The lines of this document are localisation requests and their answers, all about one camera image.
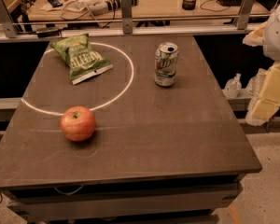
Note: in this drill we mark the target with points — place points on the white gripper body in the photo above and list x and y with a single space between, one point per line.
279 34

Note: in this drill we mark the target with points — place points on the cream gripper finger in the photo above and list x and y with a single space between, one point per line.
255 38
266 99

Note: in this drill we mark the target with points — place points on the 7up soda can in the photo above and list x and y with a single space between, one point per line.
166 57

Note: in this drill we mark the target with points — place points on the red apple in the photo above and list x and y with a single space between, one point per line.
78 123

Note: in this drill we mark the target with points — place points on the plastic bottle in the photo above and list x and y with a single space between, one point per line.
233 86

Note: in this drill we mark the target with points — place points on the black mesh cup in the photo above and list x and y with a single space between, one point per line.
188 4

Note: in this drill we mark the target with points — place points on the green chip bag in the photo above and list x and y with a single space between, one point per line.
83 61

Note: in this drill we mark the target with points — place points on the right metal bracket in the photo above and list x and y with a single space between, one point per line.
242 19

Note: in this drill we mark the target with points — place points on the metal bracket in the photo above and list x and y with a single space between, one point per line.
126 14
242 19
6 21

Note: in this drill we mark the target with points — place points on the middle metal bracket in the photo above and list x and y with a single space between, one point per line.
126 14

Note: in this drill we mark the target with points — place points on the black device on rail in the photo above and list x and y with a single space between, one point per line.
47 32

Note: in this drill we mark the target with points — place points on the left metal bracket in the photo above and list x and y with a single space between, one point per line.
6 21

